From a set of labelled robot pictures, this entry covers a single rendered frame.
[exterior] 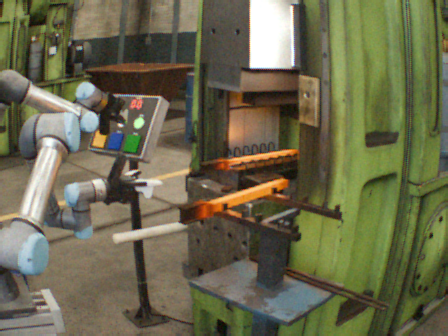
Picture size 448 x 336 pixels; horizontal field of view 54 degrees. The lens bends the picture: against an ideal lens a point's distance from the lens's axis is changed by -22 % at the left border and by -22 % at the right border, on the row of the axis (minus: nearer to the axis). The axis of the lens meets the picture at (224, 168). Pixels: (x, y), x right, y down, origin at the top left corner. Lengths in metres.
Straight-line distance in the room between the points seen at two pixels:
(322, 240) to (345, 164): 0.31
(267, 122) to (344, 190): 0.70
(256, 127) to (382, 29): 0.81
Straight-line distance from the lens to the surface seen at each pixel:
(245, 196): 1.55
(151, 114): 2.29
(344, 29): 1.72
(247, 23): 1.86
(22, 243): 1.23
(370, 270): 2.24
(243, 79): 1.91
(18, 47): 6.53
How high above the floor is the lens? 1.51
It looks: 15 degrees down
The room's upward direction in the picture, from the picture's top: 2 degrees clockwise
